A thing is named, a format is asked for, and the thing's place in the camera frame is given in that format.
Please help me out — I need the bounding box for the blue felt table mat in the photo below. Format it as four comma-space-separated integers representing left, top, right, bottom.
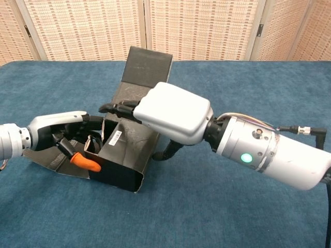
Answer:
0, 60, 331, 248

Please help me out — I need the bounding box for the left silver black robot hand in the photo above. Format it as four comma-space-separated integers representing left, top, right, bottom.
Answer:
27, 110, 104, 173

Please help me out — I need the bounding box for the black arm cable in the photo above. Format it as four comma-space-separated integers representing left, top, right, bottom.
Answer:
278, 125, 328, 151

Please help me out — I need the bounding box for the bamboo folding screen panel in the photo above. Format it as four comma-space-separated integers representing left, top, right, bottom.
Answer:
288, 0, 331, 62
15, 0, 149, 62
144, 0, 263, 62
250, 0, 311, 62
0, 0, 42, 67

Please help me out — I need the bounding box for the black foldable cardboard box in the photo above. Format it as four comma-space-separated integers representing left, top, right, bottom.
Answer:
22, 45, 173, 194

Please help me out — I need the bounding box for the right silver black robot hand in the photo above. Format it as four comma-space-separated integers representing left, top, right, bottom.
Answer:
98, 82, 214, 161

